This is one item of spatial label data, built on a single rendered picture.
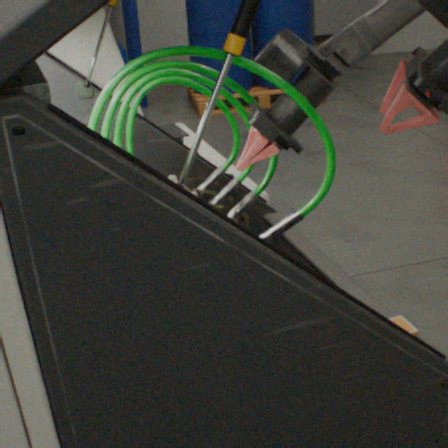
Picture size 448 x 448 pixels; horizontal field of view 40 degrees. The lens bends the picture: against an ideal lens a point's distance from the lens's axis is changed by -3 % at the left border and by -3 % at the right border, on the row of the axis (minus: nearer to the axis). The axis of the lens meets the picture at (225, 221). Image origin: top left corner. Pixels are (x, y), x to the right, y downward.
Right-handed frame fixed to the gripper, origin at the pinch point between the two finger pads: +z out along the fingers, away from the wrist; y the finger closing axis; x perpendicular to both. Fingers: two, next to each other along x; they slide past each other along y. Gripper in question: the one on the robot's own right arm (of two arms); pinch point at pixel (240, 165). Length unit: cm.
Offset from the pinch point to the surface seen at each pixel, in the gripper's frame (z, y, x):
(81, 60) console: 8.7, 30.0, -29.4
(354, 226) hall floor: 24, -142, -212
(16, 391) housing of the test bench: 28, 16, 43
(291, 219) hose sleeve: -0.5, -8.2, 11.2
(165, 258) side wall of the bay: 5.8, 12.0, 39.0
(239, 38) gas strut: -16.2, 20.4, 34.6
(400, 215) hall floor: 2, -163, -220
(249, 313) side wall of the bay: 6.3, -1.0, 36.5
